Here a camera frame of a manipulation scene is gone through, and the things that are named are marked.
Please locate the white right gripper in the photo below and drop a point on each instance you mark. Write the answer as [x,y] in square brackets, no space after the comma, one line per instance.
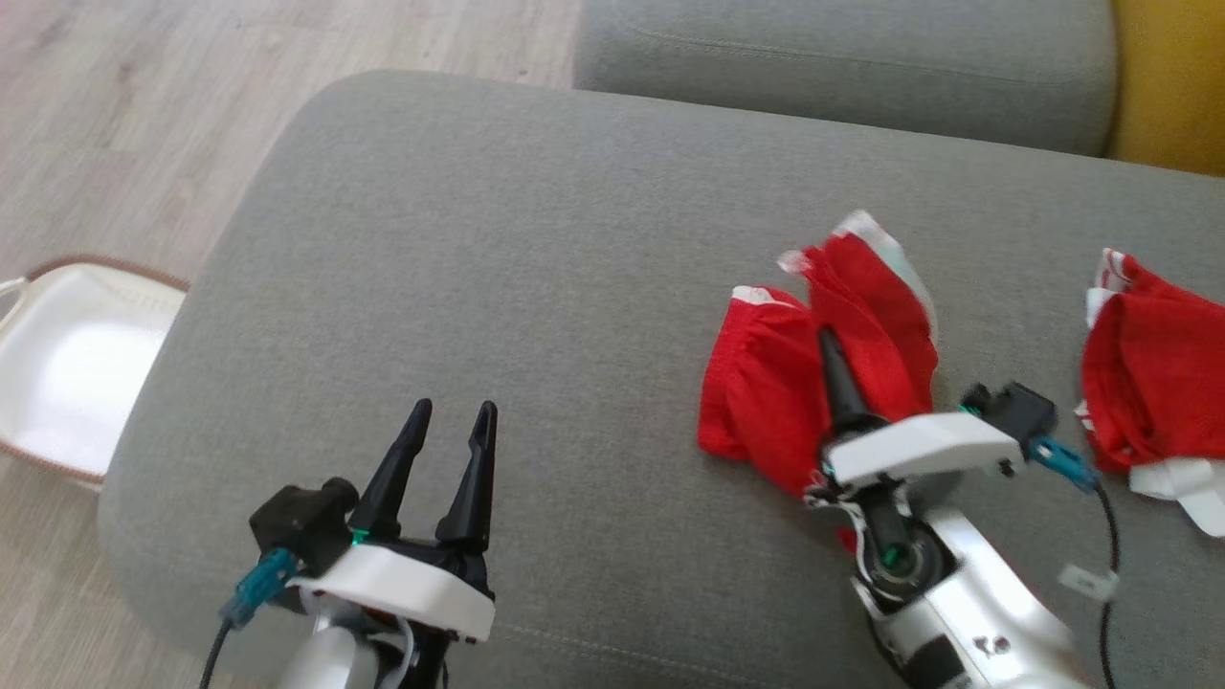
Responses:
[919,450]

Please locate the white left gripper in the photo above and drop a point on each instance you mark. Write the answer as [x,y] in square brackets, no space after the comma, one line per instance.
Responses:
[402,584]

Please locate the red shorts with white stripe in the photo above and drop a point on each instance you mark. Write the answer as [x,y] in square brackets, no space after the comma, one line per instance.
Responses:
[766,402]

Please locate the red basketball jersey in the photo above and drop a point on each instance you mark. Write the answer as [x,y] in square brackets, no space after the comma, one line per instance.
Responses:
[1158,373]

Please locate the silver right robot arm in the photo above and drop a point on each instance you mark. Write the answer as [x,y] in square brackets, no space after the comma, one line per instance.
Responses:
[976,593]

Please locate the grey sofa seat cushion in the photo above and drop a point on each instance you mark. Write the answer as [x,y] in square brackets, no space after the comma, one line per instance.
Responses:
[536,287]

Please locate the grey sofa back cushion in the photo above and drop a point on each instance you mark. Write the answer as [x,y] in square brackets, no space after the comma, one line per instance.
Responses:
[842,67]

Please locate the white laundry basket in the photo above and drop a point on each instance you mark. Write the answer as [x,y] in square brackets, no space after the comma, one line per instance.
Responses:
[77,373]

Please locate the yellow pillow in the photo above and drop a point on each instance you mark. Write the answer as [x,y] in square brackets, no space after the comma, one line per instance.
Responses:
[1172,77]

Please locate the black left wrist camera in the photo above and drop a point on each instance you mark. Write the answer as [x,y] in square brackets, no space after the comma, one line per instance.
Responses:
[297,522]

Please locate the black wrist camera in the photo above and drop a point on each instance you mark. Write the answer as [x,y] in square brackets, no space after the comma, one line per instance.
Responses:
[1014,411]
[297,522]

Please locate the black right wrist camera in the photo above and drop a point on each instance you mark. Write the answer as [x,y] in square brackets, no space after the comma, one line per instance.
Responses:
[1014,411]

